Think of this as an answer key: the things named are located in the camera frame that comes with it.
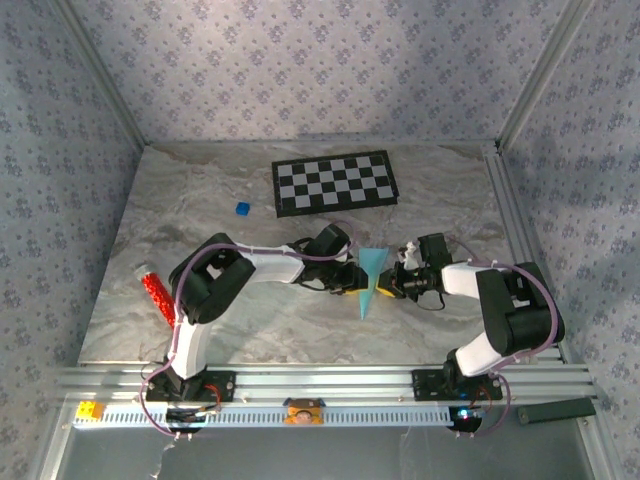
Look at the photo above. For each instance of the red glitter cylinder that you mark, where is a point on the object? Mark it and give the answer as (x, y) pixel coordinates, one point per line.
(157, 295)

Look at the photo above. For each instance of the yellow toy brick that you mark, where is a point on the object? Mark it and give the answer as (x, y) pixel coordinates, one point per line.
(90, 410)

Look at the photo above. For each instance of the aluminium frame post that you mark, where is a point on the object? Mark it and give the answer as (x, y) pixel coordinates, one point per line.
(102, 75)
(542, 75)

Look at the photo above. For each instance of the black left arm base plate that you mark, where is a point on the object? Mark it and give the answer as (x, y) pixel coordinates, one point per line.
(222, 385)

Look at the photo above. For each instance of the black and white checkerboard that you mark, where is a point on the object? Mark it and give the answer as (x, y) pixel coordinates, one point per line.
(335, 184)

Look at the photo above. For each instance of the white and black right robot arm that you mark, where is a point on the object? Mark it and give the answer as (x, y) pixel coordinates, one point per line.
(462, 280)

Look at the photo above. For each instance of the small blue cube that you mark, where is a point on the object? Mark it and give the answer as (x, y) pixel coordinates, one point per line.
(242, 209)

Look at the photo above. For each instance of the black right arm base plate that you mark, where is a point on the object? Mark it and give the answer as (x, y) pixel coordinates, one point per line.
(427, 385)

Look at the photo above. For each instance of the aluminium side rail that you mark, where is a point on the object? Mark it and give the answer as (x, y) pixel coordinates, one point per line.
(502, 190)

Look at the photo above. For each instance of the flat black bar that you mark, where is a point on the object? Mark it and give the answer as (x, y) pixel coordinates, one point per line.
(555, 411)

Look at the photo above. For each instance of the long aluminium base rail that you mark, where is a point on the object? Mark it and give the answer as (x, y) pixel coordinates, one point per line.
(325, 382)

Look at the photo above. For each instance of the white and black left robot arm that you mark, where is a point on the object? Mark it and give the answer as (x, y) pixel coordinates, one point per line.
(270, 262)

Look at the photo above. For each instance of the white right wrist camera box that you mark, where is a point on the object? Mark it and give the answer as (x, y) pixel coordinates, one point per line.
(411, 256)

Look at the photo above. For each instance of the light blue paper sheet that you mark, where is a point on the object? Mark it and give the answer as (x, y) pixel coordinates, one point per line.
(370, 270)

